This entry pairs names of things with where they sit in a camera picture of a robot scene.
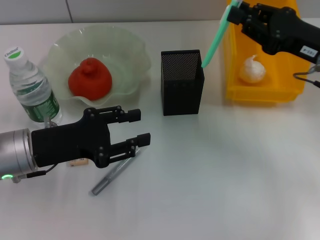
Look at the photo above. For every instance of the pale green glass fruit plate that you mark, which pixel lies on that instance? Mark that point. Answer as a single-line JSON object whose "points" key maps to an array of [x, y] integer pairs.
{"points": [[125, 67]]}

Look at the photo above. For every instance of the green pen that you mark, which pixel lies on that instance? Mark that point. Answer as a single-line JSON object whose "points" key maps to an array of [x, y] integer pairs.
{"points": [[215, 42]]}

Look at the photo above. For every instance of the clear green-label water bottle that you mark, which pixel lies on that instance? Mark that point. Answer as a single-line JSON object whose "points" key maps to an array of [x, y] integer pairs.
{"points": [[32, 87]]}

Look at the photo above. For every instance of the grey transparent pen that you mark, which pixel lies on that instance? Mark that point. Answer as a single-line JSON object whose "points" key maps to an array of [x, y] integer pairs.
{"points": [[115, 172]]}

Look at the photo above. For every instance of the beige eraser with barcode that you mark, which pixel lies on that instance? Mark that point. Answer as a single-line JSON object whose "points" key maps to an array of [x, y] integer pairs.
{"points": [[80, 163]]}

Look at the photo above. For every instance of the yellow plastic bin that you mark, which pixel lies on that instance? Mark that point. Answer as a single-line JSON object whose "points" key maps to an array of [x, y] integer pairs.
{"points": [[275, 85]]}

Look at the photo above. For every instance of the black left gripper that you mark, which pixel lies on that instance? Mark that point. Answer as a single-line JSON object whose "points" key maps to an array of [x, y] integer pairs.
{"points": [[70, 143]]}

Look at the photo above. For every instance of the black mesh pen holder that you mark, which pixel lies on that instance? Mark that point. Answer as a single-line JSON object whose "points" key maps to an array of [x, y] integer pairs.
{"points": [[182, 90]]}

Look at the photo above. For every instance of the white paper ball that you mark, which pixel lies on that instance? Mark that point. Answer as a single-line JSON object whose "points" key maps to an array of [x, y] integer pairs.
{"points": [[252, 71]]}

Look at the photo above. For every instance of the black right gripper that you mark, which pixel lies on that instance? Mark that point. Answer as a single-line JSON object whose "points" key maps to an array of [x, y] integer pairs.
{"points": [[290, 32]]}

